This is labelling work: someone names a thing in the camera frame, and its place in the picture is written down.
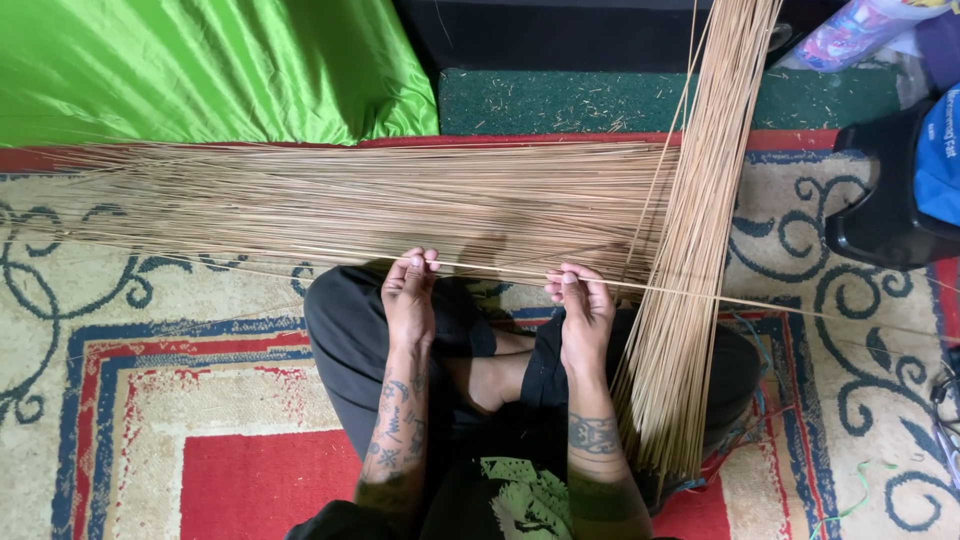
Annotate single thin palm rib stick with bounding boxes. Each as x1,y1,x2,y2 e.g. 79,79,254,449
67,223,960,342

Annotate blue string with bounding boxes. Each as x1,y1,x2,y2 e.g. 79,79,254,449
671,311,775,495

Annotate patterned red blue carpet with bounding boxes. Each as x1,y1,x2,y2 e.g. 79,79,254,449
0,129,960,540

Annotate person's black green printed shirt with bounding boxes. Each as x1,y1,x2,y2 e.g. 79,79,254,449
283,448,680,540

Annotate green satin cloth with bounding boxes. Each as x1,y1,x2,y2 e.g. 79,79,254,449
0,0,441,149

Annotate black plastic chair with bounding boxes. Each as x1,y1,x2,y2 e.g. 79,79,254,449
825,97,960,273

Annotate person's right hand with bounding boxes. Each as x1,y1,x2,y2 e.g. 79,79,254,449
544,262,618,376

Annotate person's left hand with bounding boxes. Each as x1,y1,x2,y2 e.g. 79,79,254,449
380,247,442,354

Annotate person's black trousers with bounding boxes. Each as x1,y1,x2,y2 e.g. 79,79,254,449
303,262,763,485

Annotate flat pile of rib sticks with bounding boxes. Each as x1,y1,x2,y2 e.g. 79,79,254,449
30,138,684,290

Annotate colourful plastic package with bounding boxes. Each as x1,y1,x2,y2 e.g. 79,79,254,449
776,0,960,74

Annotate dark green mat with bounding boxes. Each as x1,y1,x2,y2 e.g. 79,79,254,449
438,66,903,137

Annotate green ribbon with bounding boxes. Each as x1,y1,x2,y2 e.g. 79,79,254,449
807,459,899,540

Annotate blue bag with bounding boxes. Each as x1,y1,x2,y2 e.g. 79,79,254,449
912,82,960,228

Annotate black furniture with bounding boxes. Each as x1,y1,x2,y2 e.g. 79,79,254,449
393,0,849,75

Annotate upright bundle of rib sticks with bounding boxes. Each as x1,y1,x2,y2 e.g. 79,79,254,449
611,0,785,498

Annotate black cable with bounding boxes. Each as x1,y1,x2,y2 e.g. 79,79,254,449
928,343,960,490

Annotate person's bare foot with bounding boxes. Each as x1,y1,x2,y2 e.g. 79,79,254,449
448,328,538,415

